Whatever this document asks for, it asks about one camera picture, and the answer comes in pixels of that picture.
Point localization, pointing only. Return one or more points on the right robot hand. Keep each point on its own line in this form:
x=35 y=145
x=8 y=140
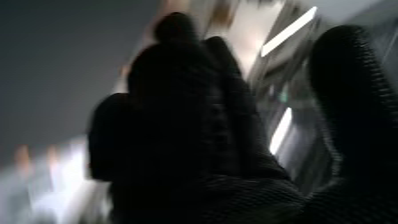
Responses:
x=196 y=150

